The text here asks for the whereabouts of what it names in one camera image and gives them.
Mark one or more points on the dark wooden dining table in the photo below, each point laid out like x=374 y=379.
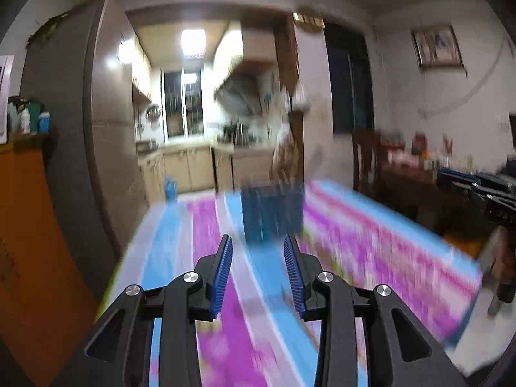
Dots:
x=411 y=185

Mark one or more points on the kitchen window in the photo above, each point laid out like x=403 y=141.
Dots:
x=181 y=105

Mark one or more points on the dark wooden chair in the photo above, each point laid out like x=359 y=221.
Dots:
x=365 y=157

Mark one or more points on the blue and white bottle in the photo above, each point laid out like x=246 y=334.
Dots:
x=44 y=123

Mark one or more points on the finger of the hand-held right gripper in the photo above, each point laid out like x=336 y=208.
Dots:
x=455 y=174

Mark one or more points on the white plastic bottle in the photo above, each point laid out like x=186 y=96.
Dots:
x=24 y=123

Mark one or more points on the framed wall picture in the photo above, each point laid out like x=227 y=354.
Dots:
x=437 y=46

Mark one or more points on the range hood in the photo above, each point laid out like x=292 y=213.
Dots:
x=238 y=94

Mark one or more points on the person's right forearm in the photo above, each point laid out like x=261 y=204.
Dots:
x=506 y=256

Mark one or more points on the dark green bottle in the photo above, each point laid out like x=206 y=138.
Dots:
x=34 y=113

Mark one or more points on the hanging pot lid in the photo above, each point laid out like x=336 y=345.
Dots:
x=153 y=113

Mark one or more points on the white plastic bag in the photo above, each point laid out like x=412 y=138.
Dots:
x=299 y=97

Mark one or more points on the blue water bottle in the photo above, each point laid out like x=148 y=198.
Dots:
x=170 y=189

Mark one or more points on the white microwave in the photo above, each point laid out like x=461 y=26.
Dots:
x=5 y=96

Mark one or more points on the beige kitchen base cabinets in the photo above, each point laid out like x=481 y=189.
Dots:
x=193 y=167

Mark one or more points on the kitchen ceiling light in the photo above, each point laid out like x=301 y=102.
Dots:
x=193 y=42

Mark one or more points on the steel electric kettle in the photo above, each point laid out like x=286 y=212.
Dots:
x=238 y=133

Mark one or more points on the dark window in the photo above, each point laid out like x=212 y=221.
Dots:
x=348 y=80

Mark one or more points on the hanging towel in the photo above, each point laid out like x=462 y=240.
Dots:
x=284 y=145

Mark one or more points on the yellow wooden stool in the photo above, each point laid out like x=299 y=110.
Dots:
x=469 y=246

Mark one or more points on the blue perforated utensil holder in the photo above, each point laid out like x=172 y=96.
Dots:
x=270 y=209

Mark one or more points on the kitchen wall cabinets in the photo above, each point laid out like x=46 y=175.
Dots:
x=141 y=72

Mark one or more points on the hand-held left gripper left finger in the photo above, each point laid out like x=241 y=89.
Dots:
x=221 y=278

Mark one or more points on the purple floral striped tablecloth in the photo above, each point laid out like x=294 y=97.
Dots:
x=363 y=258

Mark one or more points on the orange wooden cabinet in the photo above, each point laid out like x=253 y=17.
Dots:
x=32 y=229

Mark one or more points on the grey refrigerator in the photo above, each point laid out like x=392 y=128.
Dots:
x=80 y=109

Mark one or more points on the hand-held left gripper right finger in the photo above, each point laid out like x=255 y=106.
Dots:
x=296 y=278

